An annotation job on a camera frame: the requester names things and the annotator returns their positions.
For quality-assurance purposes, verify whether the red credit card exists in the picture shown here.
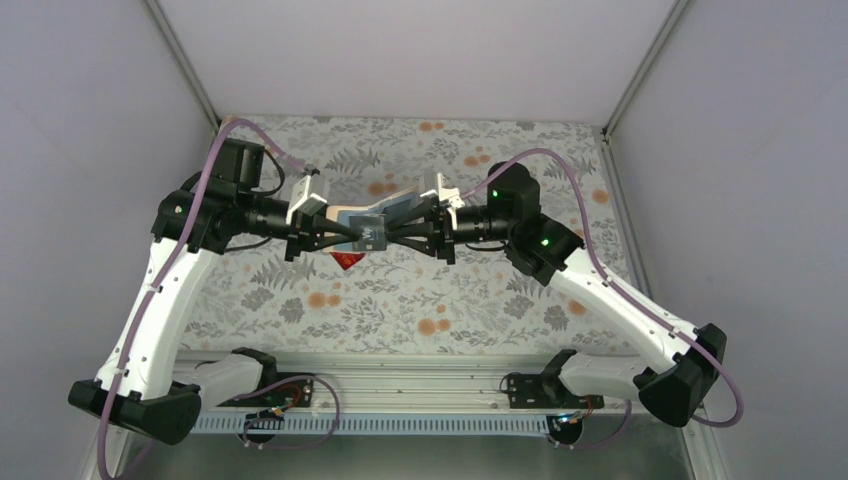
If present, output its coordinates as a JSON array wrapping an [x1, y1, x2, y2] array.
[[331, 253, 365, 271], [328, 244, 358, 255]]

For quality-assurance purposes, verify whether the black credit card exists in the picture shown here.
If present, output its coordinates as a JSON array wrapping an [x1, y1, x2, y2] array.
[[349, 214, 388, 253]]

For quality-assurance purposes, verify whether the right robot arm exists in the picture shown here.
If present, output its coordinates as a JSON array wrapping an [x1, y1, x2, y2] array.
[[386, 162, 727, 427]]

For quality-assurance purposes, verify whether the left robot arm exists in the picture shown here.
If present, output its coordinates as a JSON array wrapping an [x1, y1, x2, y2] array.
[[68, 140, 354, 445]]

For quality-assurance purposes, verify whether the floral patterned table mat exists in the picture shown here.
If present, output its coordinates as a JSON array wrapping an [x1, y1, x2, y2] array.
[[180, 115, 632, 356]]

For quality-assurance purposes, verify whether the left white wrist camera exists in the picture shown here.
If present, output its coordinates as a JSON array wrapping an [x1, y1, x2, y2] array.
[[286, 173, 330, 225]]

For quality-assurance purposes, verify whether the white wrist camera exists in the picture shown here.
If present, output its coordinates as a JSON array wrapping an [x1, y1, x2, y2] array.
[[418, 172, 466, 209], [286, 173, 330, 225]]

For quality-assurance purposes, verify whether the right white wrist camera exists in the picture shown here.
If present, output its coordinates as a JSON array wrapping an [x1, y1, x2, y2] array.
[[418, 172, 466, 209]]

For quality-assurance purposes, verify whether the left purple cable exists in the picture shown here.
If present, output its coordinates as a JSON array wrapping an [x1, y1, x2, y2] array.
[[95, 117, 340, 480]]

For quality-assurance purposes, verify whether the purple cable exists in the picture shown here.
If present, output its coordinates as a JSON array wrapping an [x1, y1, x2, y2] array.
[[95, 117, 340, 480], [460, 147, 745, 452]]

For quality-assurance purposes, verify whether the aluminium mounting rail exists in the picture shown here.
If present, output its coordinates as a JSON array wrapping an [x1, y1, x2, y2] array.
[[109, 364, 704, 415]]

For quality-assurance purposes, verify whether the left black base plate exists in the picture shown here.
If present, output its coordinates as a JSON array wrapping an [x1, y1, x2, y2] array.
[[218, 372, 315, 408]]

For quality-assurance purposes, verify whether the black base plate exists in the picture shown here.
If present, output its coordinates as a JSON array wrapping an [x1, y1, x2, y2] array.
[[218, 372, 315, 408], [498, 372, 605, 409]]

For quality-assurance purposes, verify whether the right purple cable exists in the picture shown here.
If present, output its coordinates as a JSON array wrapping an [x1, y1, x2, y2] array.
[[460, 147, 745, 452]]

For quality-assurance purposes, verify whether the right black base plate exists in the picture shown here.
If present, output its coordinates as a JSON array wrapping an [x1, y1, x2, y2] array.
[[498, 372, 605, 409]]

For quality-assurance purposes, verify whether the grey slotted cable duct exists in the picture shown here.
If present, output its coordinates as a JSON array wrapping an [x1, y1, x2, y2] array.
[[190, 412, 549, 437]]

